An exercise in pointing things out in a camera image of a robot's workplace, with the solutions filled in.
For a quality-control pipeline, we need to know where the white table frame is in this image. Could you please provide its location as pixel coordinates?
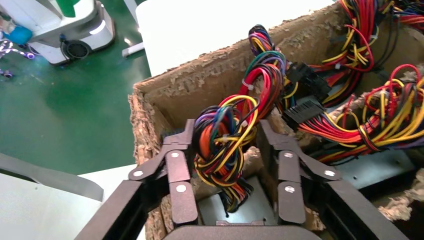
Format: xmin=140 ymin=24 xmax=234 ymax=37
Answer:
xmin=121 ymin=42 xmax=146 ymax=59

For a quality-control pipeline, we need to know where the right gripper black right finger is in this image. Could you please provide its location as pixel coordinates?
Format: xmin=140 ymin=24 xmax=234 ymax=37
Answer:
xmin=257 ymin=119 xmax=343 ymax=226

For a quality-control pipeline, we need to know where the grey power supply with wires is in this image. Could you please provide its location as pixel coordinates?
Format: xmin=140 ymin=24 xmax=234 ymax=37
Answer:
xmin=193 ymin=24 xmax=299 ymax=228

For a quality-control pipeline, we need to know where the blue round object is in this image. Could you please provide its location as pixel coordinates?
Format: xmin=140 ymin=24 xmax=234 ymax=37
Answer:
xmin=2 ymin=25 xmax=34 ymax=47

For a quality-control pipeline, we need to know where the grey metal power supply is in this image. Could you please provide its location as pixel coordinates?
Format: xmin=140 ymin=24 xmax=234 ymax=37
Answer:
xmin=333 ymin=148 xmax=417 ymax=192

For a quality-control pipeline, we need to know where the worn brown cardboard box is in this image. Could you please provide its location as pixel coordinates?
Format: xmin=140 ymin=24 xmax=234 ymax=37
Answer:
xmin=128 ymin=1 xmax=424 ymax=240

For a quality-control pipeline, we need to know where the chair base with purple casters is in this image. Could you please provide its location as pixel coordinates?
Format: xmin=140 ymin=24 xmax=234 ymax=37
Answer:
xmin=0 ymin=39 xmax=36 ymax=79

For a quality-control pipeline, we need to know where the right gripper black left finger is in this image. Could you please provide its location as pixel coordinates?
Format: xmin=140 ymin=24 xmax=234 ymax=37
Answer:
xmin=127 ymin=119 xmax=199 ymax=228

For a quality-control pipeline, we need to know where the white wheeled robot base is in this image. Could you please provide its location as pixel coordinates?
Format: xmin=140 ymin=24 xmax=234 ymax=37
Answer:
xmin=0 ymin=0 xmax=116 ymax=66

